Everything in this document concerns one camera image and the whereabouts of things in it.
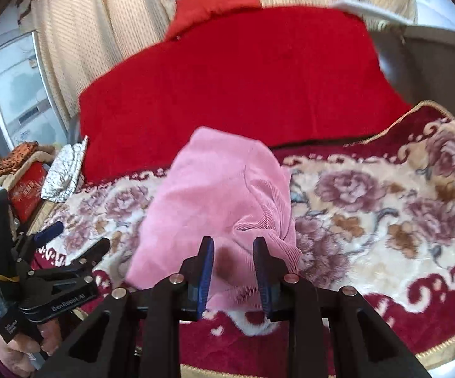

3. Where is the black and white patterned cloth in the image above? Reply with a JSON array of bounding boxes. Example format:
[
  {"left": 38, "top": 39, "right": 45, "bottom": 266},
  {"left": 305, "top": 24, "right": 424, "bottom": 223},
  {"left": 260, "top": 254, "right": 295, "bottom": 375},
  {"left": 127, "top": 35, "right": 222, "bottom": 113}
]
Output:
[{"left": 41, "top": 136, "right": 90, "bottom": 203}]

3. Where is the person's left hand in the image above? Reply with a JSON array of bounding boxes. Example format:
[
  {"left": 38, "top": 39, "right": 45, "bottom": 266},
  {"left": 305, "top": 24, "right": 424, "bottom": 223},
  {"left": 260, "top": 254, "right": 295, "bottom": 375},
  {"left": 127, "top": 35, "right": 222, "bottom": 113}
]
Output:
[{"left": 0, "top": 317, "right": 61, "bottom": 378}]

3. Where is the white board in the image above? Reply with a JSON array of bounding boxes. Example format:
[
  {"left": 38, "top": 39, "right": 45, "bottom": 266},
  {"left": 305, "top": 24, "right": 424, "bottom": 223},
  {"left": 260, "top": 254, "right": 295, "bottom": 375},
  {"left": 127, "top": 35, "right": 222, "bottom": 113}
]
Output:
[{"left": 330, "top": 0, "right": 419, "bottom": 26}]

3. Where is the wooden crib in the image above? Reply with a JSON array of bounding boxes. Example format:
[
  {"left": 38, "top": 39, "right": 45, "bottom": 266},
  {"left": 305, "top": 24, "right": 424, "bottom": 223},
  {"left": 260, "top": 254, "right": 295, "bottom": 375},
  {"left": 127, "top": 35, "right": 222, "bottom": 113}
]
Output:
[{"left": 402, "top": 24, "right": 455, "bottom": 107}]

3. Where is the floral blanket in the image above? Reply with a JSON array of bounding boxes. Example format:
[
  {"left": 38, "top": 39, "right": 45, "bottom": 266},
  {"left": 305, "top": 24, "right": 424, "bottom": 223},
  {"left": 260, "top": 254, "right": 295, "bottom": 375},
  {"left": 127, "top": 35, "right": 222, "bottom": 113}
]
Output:
[{"left": 31, "top": 100, "right": 455, "bottom": 378}]

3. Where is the beige coat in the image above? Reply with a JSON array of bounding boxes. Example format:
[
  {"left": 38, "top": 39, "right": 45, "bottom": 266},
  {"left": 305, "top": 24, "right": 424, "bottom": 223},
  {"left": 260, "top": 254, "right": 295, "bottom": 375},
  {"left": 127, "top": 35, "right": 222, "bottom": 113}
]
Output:
[{"left": 0, "top": 145, "right": 61, "bottom": 187}]

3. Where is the red sofa cover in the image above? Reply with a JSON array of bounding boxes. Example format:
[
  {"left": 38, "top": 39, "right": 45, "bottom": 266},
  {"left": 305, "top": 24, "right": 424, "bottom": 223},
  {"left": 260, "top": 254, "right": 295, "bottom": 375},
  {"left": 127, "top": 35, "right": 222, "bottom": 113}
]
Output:
[{"left": 79, "top": 6, "right": 413, "bottom": 182}]

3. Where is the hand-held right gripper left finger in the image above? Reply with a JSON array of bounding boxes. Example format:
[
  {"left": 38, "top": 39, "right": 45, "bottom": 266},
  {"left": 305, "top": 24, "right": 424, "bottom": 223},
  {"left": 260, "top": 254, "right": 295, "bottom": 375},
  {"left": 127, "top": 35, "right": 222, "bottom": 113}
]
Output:
[{"left": 56, "top": 235, "right": 216, "bottom": 378}]

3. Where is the orange patterned cloth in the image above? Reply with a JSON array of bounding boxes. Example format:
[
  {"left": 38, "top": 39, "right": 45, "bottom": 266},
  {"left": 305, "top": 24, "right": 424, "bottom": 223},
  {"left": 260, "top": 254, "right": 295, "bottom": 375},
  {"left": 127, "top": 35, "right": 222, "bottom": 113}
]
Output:
[{"left": 0, "top": 141, "right": 39, "bottom": 176}]

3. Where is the red pillow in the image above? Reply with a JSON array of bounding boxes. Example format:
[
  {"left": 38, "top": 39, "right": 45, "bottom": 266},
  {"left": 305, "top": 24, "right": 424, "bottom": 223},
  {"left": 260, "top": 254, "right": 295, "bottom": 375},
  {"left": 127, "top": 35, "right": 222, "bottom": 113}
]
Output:
[{"left": 165, "top": 0, "right": 260, "bottom": 42}]

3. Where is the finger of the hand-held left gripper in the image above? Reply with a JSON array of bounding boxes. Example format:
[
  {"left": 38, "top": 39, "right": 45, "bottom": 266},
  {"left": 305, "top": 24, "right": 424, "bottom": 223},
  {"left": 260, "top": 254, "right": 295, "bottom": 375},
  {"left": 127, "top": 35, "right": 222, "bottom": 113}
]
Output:
[
  {"left": 15, "top": 220, "right": 65, "bottom": 262},
  {"left": 27, "top": 237, "right": 111, "bottom": 284}
]

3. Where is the red cardboard box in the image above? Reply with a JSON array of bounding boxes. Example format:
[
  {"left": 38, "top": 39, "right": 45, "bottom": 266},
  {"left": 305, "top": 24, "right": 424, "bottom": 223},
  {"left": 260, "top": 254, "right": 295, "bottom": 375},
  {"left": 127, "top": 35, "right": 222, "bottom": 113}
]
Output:
[{"left": 7, "top": 161, "right": 47, "bottom": 223}]

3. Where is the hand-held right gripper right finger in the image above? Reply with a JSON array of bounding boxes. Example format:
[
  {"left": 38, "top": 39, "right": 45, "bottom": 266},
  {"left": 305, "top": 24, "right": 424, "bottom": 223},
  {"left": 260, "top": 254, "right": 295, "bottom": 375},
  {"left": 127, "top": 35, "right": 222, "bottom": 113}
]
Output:
[{"left": 252, "top": 237, "right": 425, "bottom": 378}]

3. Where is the pink jacket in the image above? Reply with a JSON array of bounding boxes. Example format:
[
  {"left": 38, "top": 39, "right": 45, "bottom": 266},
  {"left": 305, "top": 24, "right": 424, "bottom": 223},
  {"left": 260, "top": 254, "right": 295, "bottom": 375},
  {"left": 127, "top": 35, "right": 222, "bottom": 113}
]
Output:
[{"left": 126, "top": 126, "right": 301, "bottom": 312}]

